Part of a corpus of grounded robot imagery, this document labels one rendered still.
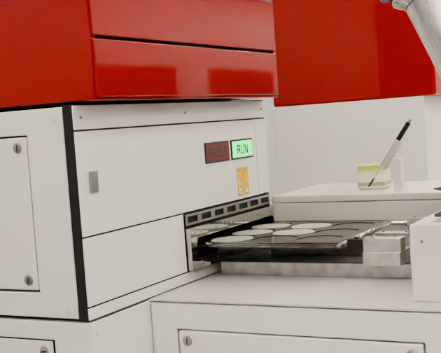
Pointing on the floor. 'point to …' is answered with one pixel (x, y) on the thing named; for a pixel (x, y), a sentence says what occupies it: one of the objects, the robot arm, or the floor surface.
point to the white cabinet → (297, 329)
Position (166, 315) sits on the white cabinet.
